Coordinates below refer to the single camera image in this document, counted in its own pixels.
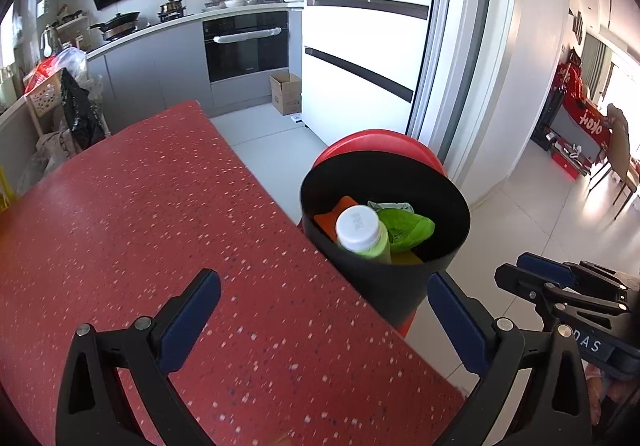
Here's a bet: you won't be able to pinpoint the cardboard box on floor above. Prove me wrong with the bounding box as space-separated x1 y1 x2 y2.
269 72 302 116

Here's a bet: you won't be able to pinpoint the golden cooking pot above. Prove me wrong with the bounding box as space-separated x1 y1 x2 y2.
157 0 186 23

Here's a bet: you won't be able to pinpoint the red banner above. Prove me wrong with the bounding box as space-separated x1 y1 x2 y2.
550 63 611 163

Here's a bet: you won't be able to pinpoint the wooden crate shelf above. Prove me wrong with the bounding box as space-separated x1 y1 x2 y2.
25 70 62 137

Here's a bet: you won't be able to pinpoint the green plastic bottle white cap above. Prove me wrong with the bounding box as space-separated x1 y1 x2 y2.
336 205 392 264

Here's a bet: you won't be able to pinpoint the person right hand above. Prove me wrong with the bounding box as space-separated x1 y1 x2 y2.
585 364 639 426

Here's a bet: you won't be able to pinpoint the black trash bin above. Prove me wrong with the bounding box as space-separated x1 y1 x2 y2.
299 151 471 328

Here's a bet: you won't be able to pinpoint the grey kitchen counter cabinets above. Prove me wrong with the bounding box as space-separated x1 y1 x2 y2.
0 0 305 187

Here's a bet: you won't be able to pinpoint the black built-in oven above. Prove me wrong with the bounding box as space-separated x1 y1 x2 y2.
203 11 288 82

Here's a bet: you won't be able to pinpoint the white refrigerator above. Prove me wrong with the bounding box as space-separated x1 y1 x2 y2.
302 0 432 145

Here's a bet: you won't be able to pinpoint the black plastic bag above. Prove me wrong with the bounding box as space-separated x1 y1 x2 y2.
60 67 106 151

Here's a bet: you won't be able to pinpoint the orange yellow carton box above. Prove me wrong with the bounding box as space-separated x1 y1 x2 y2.
314 196 357 243

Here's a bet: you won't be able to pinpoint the black frying pan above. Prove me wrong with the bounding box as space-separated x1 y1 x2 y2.
90 12 140 41

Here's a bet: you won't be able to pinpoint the wooden dining chair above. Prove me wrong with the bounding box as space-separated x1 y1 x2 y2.
588 103 639 219

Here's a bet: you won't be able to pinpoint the green plastic wrapper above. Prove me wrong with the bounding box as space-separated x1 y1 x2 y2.
368 201 435 253

